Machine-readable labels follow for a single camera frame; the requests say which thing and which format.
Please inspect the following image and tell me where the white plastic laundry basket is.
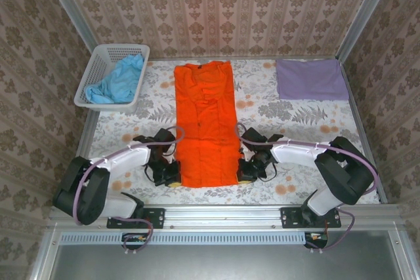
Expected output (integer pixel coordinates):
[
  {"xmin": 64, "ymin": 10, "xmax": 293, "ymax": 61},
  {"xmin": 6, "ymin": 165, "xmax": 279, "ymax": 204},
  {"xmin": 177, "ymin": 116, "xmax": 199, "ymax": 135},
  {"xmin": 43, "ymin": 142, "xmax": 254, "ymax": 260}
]
[{"xmin": 73, "ymin": 43, "xmax": 151, "ymax": 113}]

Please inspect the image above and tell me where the orange t-shirt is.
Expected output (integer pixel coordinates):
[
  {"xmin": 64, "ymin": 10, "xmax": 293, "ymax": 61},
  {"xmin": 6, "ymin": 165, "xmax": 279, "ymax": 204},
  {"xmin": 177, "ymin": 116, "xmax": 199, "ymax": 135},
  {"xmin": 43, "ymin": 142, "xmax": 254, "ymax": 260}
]
[{"xmin": 173, "ymin": 60, "xmax": 240, "ymax": 190}]

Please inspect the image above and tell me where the floral tablecloth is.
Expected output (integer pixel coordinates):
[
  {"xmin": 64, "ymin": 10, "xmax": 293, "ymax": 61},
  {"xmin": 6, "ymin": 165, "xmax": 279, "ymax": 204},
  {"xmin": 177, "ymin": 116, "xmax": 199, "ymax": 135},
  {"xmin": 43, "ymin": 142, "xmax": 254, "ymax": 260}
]
[{"xmin": 75, "ymin": 58, "xmax": 381, "ymax": 205}]

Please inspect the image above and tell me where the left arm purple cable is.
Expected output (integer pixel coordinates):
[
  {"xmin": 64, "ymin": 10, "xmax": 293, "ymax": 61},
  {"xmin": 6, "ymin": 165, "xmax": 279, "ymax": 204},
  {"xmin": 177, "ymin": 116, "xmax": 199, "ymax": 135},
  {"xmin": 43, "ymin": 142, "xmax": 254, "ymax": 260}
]
[{"xmin": 73, "ymin": 125, "xmax": 186, "ymax": 256}]

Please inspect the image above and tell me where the black connector box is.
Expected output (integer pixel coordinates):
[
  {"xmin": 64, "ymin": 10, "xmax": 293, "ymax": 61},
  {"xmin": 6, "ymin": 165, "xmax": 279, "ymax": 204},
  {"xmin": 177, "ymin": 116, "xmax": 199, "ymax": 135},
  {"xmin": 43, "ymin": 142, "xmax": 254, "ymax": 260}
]
[
  {"xmin": 304, "ymin": 230, "xmax": 329, "ymax": 250},
  {"xmin": 121, "ymin": 232, "xmax": 148, "ymax": 250}
]

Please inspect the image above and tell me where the white slotted cable duct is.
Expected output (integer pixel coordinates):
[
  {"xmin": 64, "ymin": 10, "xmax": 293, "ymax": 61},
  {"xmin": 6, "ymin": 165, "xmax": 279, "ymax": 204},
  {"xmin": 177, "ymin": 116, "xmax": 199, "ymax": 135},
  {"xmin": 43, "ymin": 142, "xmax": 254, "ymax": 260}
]
[{"xmin": 60, "ymin": 231, "xmax": 329, "ymax": 246}]

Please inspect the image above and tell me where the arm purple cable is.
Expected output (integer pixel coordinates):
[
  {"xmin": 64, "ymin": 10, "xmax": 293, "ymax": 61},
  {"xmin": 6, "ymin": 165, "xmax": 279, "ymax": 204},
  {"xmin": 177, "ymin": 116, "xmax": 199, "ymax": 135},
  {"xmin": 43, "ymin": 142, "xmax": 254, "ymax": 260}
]
[
  {"xmin": 73, "ymin": 125, "xmax": 186, "ymax": 256},
  {"xmin": 235, "ymin": 122, "xmax": 380, "ymax": 251}
]

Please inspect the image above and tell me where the aluminium mounting rail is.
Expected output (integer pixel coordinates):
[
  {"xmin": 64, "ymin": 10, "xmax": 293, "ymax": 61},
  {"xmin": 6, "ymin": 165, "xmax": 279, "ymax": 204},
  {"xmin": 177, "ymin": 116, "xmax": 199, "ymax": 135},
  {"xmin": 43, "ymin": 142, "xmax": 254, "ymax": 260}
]
[{"xmin": 49, "ymin": 203, "xmax": 405, "ymax": 232}]

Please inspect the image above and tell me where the grey steel panel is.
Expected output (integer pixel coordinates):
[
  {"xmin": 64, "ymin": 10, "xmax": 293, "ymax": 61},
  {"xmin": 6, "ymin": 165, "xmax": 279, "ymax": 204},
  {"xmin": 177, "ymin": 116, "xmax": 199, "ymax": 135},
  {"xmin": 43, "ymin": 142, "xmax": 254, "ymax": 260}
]
[{"xmin": 29, "ymin": 230, "xmax": 420, "ymax": 280}]

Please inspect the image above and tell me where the aluminium table edge rail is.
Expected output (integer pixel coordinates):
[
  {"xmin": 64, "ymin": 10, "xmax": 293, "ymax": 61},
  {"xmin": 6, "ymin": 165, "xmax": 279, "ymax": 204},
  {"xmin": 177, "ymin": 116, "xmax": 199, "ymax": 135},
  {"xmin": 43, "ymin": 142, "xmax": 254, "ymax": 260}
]
[{"xmin": 149, "ymin": 54, "xmax": 341, "ymax": 62}]

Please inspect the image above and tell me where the light blue t-shirt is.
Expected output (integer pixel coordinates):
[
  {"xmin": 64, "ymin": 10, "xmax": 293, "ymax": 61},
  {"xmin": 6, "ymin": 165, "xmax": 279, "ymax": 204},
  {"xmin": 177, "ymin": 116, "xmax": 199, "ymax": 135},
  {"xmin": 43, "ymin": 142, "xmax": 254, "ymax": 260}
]
[{"xmin": 84, "ymin": 53, "xmax": 146, "ymax": 104}]

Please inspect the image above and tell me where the aluminium frame post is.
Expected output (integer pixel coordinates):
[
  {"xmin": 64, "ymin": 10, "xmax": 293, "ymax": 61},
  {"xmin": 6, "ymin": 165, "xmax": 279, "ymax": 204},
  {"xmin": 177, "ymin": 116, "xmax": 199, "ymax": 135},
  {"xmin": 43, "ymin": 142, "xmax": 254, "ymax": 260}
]
[
  {"xmin": 38, "ymin": 0, "xmax": 99, "ymax": 52},
  {"xmin": 336, "ymin": 0, "xmax": 400, "ymax": 62}
]

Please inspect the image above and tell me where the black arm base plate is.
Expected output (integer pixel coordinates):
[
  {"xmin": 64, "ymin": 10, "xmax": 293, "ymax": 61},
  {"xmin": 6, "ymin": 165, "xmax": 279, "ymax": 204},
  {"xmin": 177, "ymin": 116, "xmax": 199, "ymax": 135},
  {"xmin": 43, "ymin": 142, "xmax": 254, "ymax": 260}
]
[
  {"xmin": 280, "ymin": 207, "xmax": 342, "ymax": 230},
  {"xmin": 106, "ymin": 207, "xmax": 165, "ymax": 230}
]

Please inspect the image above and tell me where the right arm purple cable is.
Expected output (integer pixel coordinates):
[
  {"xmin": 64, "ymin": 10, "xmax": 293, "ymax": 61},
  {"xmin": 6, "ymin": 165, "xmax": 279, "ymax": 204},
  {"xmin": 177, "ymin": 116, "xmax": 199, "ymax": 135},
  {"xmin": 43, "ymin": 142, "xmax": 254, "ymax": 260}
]
[{"xmin": 235, "ymin": 122, "xmax": 380, "ymax": 251}]

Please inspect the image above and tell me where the purple folded t-shirt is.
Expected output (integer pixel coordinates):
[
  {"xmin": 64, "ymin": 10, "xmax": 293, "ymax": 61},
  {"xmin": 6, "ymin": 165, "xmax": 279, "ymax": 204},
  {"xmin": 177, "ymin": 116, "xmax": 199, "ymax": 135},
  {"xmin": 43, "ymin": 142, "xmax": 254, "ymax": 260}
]
[{"xmin": 275, "ymin": 58, "xmax": 350, "ymax": 102}]

